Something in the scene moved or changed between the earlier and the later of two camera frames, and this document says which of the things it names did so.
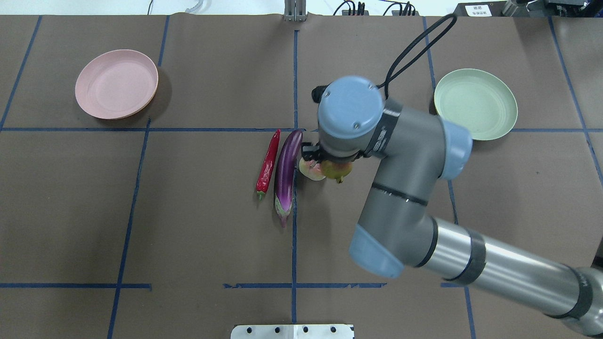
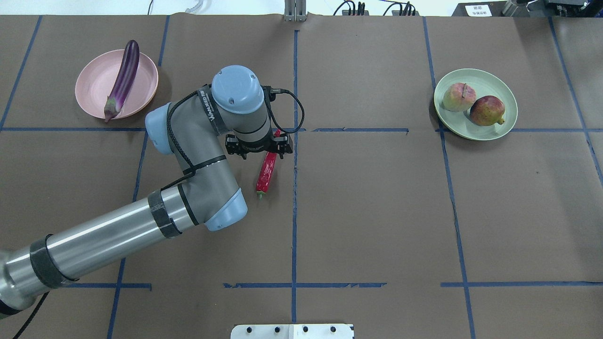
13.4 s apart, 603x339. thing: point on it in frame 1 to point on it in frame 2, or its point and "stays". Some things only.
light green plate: [479, 100] stays
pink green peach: [311, 169] to [459, 97]
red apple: [336, 170] to [487, 111]
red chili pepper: [265, 172] stays
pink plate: [117, 84] stays
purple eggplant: [286, 171] to [115, 102]
